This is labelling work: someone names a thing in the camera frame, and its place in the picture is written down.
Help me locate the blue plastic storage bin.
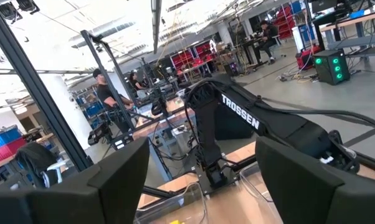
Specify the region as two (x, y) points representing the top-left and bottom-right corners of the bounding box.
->
(0, 127), (22, 152)

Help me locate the person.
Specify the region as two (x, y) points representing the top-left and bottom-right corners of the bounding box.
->
(92, 68), (135, 133)
(254, 20), (280, 65)
(128, 72), (148, 94)

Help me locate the black tower with green lights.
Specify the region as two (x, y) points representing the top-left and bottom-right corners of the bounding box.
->
(311, 49), (351, 86)

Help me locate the black computer tower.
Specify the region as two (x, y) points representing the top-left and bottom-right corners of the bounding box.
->
(223, 62), (240, 77)

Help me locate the black background station frame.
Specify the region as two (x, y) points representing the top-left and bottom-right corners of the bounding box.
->
(80, 29), (137, 131)

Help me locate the red plastic storage bin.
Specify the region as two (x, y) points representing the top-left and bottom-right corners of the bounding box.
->
(0, 138), (28, 167)

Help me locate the clear plastic bin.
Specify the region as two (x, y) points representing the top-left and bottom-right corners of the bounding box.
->
(133, 182), (209, 224)

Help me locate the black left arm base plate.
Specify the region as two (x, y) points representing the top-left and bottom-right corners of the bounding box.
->
(192, 164), (240, 197)

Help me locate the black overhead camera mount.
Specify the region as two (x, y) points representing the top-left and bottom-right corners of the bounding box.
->
(0, 0), (40, 20)

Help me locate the black cloth-covered chair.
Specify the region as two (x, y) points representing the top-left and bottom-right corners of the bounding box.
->
(14, 141), (70, 189)

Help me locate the grey workbench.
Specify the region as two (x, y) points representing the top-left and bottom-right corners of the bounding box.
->
(318, 9), (375, 58)

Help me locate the floor cable tangle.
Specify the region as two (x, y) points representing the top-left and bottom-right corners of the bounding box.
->
(277, 67), (316, 83)

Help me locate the wooden-top background workbench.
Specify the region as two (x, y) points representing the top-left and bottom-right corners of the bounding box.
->
(133, 98), (197, 181)

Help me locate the red box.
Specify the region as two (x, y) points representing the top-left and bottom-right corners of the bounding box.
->
(295, 46), (321, 70)

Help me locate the black upright gantry frame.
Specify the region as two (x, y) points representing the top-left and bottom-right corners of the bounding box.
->
(0, 0), (163, 172)

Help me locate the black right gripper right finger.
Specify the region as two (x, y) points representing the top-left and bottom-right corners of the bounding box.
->
(255, 135), (375, 224)

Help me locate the red storage bin rack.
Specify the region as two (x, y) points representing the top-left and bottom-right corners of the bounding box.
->
(171, 49), (194, 71)
(274, 6), (296, 40)
(195, 42), (216, 62)

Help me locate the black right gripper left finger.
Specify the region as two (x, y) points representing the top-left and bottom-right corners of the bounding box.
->
(0, 137), (150, 224)

